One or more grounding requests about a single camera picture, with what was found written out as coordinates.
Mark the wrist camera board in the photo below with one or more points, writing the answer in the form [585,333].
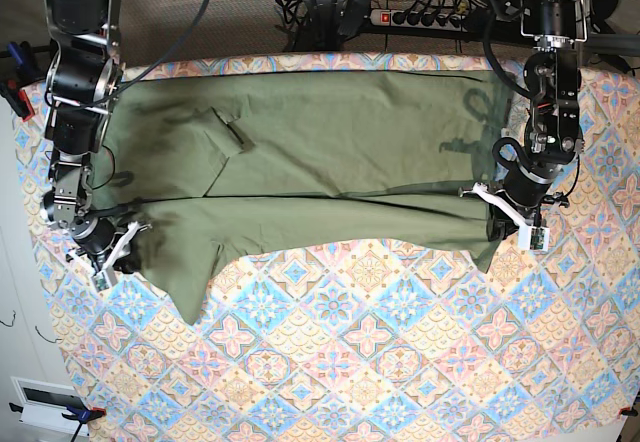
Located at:
[533,238]
[104,280]

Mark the patterned tile tablecloth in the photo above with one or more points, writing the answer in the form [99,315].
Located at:
[374,340]

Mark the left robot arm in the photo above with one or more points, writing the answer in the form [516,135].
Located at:
[553,138]

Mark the orange clamp bottom left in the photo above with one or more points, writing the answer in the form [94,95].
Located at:
[82,414]

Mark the white power strip red switch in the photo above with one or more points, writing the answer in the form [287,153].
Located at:
[416,19]

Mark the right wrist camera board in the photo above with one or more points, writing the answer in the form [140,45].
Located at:
[104,280]

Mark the olive green t-shirt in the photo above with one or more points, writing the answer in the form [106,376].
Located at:
[231,166]

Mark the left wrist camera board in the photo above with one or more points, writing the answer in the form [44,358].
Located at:
[533,238]

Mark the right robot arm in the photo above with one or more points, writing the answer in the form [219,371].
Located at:
[80,91]

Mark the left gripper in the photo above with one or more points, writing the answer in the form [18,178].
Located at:
[525,184]

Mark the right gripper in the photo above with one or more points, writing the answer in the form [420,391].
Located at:
[96,238]

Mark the blue clamp left edge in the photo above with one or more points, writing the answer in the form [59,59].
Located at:
[12,89]

